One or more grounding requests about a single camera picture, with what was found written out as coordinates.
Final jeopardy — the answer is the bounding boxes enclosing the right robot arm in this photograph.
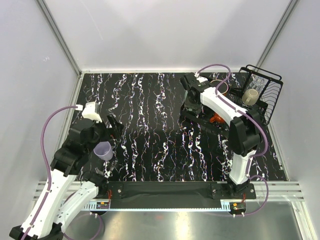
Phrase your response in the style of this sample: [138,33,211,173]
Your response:
[179,73,268,199]

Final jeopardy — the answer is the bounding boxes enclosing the aluminium frame post left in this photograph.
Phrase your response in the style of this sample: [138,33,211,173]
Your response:
[35,0,82,77]

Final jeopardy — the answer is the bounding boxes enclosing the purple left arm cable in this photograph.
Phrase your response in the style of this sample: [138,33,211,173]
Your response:
[19,104,83,240]

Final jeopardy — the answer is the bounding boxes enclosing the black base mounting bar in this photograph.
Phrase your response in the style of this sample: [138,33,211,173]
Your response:
[107,181,257,211]

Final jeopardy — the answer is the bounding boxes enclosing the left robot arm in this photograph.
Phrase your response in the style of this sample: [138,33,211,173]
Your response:
[9,115,124,240]

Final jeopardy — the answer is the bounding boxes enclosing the orange glazed mug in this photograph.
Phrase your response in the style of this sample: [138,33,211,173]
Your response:
[209,112,225,124]

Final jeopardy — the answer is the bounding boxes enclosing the teal ceramic mug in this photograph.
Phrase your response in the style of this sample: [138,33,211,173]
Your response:
[209,79,229,97]

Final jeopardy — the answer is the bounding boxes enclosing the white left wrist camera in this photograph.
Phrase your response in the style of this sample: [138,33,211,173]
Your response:
[75,101,102,123]

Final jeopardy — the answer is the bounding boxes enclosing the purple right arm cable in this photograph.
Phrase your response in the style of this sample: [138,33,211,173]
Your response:
[194,63,271,217]

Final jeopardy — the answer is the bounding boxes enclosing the clear drinking glass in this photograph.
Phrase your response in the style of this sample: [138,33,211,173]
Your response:
[250,75,266,93]

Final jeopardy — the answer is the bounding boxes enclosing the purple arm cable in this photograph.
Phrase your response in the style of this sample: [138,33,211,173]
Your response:
[194,63,271,217]
[19,104,83,240]

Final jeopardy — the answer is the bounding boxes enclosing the black wire dish rack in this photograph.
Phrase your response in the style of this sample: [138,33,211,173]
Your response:
[179,64,284,135]

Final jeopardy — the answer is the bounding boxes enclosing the small beige cup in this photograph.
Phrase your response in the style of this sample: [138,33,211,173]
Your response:
[241,88,259,106]

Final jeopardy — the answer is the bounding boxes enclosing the lavender plastic cup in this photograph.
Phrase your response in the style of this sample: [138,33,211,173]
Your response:
[93,141,113,162]

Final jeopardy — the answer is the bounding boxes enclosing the aluminium frame post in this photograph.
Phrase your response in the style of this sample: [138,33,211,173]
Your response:
[256,0,300,68]
[35,0,82,77]

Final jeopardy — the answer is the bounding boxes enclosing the aluminium frame post right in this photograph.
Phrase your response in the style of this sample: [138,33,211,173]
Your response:
[256,0,300,68]

